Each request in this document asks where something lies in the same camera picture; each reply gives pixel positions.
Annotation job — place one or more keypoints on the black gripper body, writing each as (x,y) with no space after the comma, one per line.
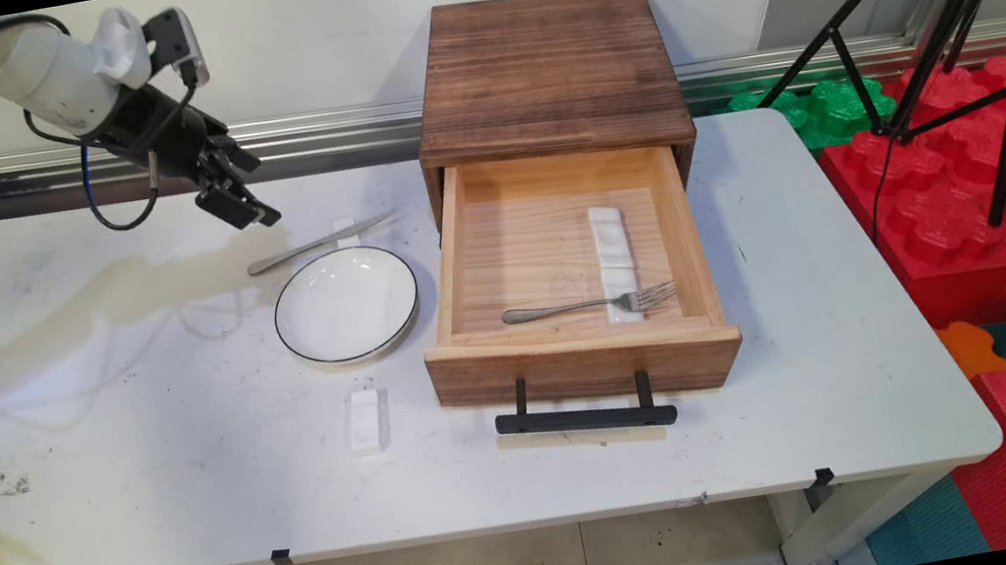
(156,130)

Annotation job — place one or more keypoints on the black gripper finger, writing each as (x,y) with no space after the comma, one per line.
(224,206)
(244,167)

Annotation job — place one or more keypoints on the silver table knife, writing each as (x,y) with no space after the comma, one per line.
(308,247)

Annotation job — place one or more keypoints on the silver fork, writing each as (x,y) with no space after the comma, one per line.
(567,308)

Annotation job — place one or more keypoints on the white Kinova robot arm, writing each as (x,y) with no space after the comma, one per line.
(32,69)

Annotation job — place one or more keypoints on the small white cutlery rest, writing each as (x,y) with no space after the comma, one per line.
(364,423)
(346,229)

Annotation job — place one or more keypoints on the white plate with black rim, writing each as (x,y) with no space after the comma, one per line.
(345,304)

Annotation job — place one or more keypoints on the dark brown wooden cabinet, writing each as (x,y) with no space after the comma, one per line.
(544,57)

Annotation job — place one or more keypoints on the black table edge clip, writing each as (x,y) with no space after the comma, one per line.
(280,557)
(822,476)

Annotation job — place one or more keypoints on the long white cutlery rest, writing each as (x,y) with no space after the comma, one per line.
(613,241)

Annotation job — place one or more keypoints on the light wooden drawer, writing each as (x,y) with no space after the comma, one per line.
(575,366)

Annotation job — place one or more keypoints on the green foam block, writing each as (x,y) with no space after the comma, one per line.
(821,110)

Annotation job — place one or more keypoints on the white table leg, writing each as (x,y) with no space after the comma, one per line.
(828,523)

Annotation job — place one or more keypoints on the orange foam piece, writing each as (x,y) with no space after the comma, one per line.
(969,347)

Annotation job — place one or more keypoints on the teal foam mat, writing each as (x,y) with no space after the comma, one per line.
(924,529)

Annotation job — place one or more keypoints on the black tripod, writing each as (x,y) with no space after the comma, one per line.
(1001,9)

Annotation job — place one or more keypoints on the aluminium wall rail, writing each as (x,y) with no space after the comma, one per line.
(321,135)

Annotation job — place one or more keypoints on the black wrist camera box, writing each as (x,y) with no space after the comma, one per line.
(179,47)

